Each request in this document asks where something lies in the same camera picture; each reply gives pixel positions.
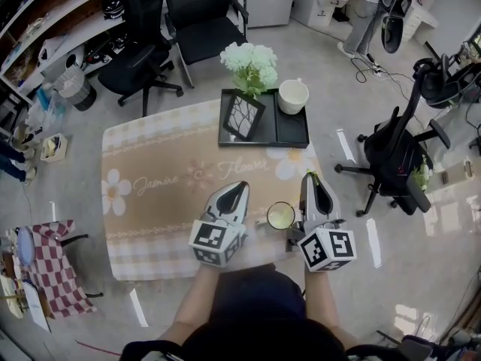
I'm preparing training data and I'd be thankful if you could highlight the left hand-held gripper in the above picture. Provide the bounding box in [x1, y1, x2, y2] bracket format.
[188, 180, 250, 268]

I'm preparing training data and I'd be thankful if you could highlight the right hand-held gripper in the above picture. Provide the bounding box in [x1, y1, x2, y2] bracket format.
[298, 174, 357, 273]

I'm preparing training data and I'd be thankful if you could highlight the yellow-green drinking straw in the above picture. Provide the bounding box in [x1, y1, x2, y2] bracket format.
[280, 168, 321, 225]

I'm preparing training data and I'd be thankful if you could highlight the clear glass cup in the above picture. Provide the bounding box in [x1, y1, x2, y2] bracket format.
[255, 201, 296, 232]

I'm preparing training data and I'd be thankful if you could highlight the person's left forearm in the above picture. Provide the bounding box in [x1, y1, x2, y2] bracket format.
[157, 264, 222, 340]

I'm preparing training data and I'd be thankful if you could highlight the person's right forearm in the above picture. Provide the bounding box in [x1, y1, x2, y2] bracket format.
[303, 269, 360, 347]

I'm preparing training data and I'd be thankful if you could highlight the table with floral tablecloth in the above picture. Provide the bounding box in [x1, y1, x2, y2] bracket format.
[101, 99, 324, 281]

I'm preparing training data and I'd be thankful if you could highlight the black tray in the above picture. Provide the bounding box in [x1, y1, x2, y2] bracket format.
[217, 87, 310, 149]

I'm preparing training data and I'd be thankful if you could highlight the person's dark blue clothing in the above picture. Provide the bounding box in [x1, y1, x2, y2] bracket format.
[210, 263, 307, 321]

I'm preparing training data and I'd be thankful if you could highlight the tall black office chair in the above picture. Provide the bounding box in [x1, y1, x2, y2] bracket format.
[334, 56, 452, 217]

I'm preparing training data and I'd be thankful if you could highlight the white ceramic mug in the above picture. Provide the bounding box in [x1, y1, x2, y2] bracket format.
[277, 77, 310, 115]

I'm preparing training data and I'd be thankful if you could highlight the small white flower bunch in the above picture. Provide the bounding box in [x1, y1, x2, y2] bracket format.
[411, 156, 433, 191]

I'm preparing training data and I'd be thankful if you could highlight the white flower bouquet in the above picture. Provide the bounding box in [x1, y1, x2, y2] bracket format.
[219, 42, 279, 99]

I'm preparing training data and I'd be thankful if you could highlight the white power strip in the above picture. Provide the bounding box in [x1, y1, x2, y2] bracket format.
[366, 53, 385, 77]

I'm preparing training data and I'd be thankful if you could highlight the black office chair with headrest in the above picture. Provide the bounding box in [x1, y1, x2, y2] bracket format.
[97, 0, 184, 118]

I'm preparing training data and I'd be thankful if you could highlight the dark grey chair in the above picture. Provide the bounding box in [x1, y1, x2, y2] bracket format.
[375, 329, 433, 361]

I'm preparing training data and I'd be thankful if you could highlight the black visitor chair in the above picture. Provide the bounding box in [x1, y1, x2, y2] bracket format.
[160, 0, 250, 89]

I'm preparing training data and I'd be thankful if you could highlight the red checked cloth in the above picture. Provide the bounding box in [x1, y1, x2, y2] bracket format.
[24, 219, 98, 319]

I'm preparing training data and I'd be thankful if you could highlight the small white box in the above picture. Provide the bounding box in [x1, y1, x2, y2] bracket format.
[40, 133, 68, 162]

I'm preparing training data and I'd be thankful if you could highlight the grey woven basket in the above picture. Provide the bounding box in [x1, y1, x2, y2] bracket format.
[54, 65, 98, 112]

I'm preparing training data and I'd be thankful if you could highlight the grey cabinet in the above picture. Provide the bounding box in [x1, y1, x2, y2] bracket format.
[242, 0, 298, 29]

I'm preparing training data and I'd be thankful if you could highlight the blue plate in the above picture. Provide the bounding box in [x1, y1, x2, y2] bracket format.
[17, 227, 37, 266]

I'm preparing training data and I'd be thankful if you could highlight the clear plastic bag pile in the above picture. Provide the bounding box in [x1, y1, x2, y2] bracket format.
[24, 84, 67, 135]

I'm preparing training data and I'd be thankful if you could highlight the white sheet board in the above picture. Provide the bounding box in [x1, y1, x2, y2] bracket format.
[22, 281, 52, 332]

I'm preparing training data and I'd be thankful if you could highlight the black white striped item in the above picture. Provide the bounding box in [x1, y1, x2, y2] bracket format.
[101, 0, 127, 20]

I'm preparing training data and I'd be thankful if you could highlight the white bag with black print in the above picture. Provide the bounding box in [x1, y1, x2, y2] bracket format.
[37, 35, 68, 69]

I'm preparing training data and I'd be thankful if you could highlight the black picture frame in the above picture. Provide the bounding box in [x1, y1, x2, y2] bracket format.
[222, 93, 267, 141]

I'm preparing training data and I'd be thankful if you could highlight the white wall shelf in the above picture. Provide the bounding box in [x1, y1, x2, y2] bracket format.
[0, 0, 127, 105]

